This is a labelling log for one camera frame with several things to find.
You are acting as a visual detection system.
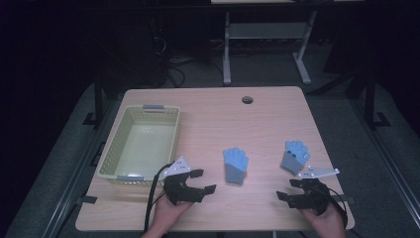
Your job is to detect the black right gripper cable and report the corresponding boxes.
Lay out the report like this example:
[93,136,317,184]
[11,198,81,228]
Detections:
[315,185,350,231]

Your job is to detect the person's left hand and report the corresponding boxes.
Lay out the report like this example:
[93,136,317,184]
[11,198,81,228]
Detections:
[151,195,194,234]

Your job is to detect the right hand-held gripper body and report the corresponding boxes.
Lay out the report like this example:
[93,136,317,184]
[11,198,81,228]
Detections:
[287,165,341,217]

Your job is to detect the white metal desk frame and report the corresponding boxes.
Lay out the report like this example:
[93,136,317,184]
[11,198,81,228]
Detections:
[221,9,319,86]

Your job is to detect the aluminium floor rail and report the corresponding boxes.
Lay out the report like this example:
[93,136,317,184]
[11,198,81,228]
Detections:
[41,98,115,238]
[348,97,420,229]

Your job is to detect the pale yellow plastic basket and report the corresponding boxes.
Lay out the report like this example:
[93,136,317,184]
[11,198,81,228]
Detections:
[97,104,181,186]

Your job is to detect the person's right hand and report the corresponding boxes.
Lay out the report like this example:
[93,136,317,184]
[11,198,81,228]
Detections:
[298,205,348,238]

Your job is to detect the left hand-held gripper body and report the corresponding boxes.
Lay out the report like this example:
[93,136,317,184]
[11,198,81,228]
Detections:
[162,156,206,205]

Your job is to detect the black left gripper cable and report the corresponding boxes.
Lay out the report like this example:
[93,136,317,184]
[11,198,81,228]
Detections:
[143,162,176,234]

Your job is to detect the black metal stand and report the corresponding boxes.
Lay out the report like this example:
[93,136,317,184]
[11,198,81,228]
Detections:
[363,70,392,131]
[81,73,105,127]

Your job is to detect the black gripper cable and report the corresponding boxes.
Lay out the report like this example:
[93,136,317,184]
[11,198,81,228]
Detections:
[143,162,176,234]
[315,185,350,231]

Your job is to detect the tangle of floor cables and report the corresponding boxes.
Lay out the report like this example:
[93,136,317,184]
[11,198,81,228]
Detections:
[150,18,199,88]

